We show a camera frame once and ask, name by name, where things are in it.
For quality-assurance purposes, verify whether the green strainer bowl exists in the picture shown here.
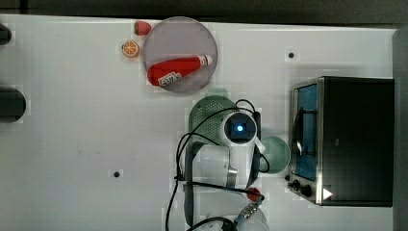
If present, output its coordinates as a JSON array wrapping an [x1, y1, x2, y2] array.
[[189, 95, 235, 145]]

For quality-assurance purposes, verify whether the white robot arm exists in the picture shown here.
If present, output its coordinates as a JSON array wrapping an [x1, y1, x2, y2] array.
[[183, 109, 269, 231]]

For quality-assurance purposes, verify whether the orange slice toy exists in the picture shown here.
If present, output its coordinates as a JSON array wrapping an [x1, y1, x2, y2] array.
[[121, 40, 140, 58]]

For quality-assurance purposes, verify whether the black cylinder post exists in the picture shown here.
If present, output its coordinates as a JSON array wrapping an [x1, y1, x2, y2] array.
[[0, 24, 13, 45], [0, 87, 27, 123]]

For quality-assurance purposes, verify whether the teal green cup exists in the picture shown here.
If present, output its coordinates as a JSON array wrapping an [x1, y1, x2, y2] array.
[[260, 136, 291, 174]]

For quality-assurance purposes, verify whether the red toy strawberry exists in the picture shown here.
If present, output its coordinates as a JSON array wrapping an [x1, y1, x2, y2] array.
[[134, 20, 152, 36]]

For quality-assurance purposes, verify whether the upper black cylinder post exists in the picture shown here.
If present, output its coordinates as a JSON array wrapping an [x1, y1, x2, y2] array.
[[0, 24, 13, 45]]

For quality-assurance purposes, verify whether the small red toy fruit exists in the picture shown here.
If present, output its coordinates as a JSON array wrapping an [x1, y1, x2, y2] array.
[[246, 188, 261, 202]]

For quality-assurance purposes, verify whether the black toaster oven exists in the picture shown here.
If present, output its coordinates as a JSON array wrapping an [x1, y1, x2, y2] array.
[[286, 76, 395, 207]]

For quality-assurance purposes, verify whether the grey round plate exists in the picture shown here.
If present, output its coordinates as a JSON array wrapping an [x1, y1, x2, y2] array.
[[142, 16, 217, 93]]

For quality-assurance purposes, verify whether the lower black cylinder post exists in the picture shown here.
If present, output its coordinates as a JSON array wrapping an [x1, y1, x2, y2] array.
[[0, 87, 27, 123]]

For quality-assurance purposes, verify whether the red ketchup bottle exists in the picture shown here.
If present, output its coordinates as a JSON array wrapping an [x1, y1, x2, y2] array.
[[147, 55, 213, 87]]

